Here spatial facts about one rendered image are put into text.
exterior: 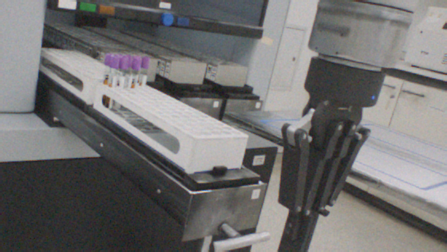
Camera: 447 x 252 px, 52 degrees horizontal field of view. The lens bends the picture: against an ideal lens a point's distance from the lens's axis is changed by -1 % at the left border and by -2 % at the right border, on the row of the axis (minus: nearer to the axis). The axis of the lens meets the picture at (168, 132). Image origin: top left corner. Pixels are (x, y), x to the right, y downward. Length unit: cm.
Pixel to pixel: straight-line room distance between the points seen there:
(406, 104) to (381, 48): 257
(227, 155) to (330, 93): 22
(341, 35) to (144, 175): 34
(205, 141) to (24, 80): 51
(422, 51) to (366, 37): 257
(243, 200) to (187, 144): 11
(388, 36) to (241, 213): 32
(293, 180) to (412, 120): 255
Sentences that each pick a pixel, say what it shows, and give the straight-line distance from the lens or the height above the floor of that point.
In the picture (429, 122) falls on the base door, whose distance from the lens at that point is 298.
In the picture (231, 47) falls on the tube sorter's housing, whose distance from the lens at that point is 141.
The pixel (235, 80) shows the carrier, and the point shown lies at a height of 84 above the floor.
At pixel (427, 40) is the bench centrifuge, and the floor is 107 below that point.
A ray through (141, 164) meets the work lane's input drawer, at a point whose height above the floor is 79.
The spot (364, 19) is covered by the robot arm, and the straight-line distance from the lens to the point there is 46.
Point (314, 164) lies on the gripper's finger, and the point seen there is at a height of 89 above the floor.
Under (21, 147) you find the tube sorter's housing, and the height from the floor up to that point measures 70.
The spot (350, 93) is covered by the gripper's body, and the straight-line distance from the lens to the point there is 47.
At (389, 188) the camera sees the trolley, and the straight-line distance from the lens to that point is 80.
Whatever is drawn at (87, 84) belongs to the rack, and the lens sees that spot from 86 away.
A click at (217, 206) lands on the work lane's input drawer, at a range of 62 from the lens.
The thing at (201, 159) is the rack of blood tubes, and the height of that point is 83.
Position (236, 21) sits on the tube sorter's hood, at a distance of 126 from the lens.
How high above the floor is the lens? 103
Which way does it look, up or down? 17 degrees down
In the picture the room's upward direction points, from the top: 11 degrees clockwise
